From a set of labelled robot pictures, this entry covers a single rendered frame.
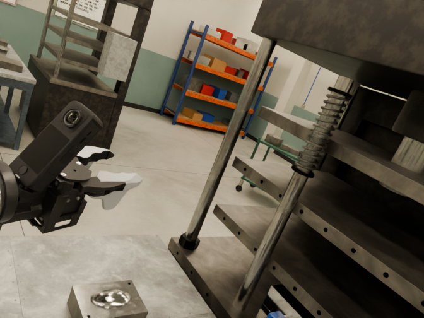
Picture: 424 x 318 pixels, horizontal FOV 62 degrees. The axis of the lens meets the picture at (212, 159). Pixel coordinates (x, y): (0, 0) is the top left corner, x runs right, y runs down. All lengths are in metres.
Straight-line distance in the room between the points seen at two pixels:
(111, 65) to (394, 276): 3.83
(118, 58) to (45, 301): 3.50
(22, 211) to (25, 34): 6.83
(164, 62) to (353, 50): 7.14
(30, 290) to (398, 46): 1.31
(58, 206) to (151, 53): 7.58
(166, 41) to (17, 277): 7.16
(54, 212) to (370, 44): 0.99
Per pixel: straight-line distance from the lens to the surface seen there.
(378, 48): 1.17
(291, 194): 1.31
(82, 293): 1.21
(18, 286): 1.31
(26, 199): 0.47
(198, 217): 1.67
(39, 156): 0.45
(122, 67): 4.48
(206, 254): 1.77
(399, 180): 1.20
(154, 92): 8.26
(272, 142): 5.06
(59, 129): 0.46
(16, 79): 4.07
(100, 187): 0.48
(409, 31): 1.15
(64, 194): 0.47
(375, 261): 1.20
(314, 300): 1.33
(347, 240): 1.23
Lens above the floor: 1.66
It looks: 15 degrees down
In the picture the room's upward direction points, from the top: 21 degrees clockwise
